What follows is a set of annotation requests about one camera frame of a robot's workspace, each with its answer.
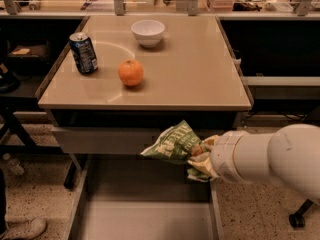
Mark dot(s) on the orange fruit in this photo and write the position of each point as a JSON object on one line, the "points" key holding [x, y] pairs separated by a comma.
{"points": [[130, 72]]}

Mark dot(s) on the open middle drawer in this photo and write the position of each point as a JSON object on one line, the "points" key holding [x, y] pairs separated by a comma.
{"points": [[132, 198]]}

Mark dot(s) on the blue soda can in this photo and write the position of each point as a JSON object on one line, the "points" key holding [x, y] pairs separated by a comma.
{"points": [[83, 52]]}

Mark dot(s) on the black office chair base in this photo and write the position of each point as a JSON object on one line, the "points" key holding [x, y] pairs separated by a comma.
{"points": [[296, 219]]}

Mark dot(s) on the white bowl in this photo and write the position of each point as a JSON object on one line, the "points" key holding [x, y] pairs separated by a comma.
{"points": [[148, 33]]}

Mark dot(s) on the black table leg frame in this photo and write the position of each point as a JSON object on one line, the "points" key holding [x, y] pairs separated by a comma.
{"points": [[8, 107]]}

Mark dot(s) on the white sneaker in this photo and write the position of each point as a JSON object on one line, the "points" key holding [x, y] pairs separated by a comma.
{"points": [[27, 230]]}

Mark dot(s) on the closed top drawer front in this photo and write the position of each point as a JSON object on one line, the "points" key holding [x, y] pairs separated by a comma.
{"points": [[100, 140]]}

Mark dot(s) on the grey drawer cabinet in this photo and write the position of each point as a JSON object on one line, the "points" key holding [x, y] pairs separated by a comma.
{"points": [[189, 75]]}

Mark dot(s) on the green jalapeno chip bag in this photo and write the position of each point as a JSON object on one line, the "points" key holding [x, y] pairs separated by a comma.
{"points": [[176, 145]]}

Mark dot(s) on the plastic bottle on floor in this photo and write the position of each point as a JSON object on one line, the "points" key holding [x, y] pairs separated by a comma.
{"points": [[13, 164]]}

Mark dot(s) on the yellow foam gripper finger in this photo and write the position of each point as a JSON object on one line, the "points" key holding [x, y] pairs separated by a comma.
{"points": [[209, 142], [201, 167]]}

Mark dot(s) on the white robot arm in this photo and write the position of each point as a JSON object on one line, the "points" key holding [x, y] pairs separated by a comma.
{"points": [[288, 157]]}

